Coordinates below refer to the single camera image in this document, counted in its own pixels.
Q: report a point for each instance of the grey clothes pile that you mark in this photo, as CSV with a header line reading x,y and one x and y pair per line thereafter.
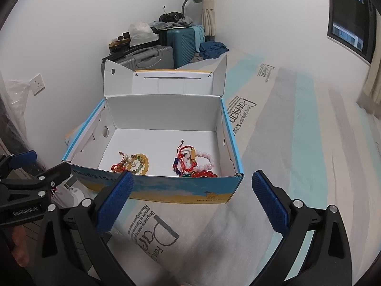
x,y
172,20

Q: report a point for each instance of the white device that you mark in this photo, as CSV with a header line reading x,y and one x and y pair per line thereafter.
x,y
74,195

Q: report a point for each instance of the white wall socket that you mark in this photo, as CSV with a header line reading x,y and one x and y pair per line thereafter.
x,y
37,84

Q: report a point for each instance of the black and gold items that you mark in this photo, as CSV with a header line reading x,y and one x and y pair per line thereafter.
x,y
120,43

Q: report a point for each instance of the striped bed sheet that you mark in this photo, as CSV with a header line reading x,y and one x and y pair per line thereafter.
x,y
282,131

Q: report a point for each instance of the person's left hand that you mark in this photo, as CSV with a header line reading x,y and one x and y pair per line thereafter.
x,y
18,241

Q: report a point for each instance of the grey suitcase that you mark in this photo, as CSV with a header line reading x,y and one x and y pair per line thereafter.
x,y
148,56

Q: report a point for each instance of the dark window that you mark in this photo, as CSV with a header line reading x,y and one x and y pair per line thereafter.
x,y
348,15

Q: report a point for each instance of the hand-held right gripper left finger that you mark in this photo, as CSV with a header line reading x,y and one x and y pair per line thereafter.
x,y
114,202

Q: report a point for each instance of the teal suitcase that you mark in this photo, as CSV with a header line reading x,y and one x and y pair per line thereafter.
x,y
181,47

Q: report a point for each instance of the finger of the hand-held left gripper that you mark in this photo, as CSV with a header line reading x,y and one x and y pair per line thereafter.
x,y
22,158
56,172

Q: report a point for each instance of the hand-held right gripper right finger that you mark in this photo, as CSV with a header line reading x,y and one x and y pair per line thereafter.
x,y
269,202

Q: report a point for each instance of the clear plastic bag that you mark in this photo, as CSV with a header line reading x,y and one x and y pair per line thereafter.
x,y
18,110

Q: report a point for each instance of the beige tied curtain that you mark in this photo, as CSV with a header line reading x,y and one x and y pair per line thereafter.
x,y
207,6

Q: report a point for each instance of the blue clothes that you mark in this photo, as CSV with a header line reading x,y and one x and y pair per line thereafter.
x,y
212,49

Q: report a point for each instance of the white plastic bag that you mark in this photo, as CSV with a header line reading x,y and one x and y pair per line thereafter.
x,y
141,32

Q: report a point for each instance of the white and blue cardboard box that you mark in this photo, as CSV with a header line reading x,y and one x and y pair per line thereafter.
x,y
160,113

